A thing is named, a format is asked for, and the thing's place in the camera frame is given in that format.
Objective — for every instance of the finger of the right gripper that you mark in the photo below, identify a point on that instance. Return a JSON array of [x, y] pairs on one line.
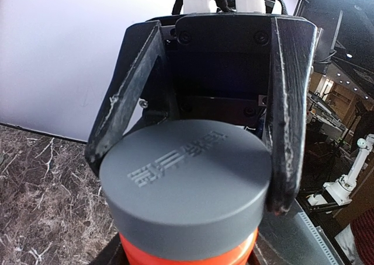
[[293, 41], [141, 47]]

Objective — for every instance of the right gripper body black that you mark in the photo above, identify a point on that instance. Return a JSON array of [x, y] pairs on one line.
[[216, 67]]

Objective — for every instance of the red pill bottle grey cap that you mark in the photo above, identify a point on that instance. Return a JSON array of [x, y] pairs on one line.
[[190, 253]]

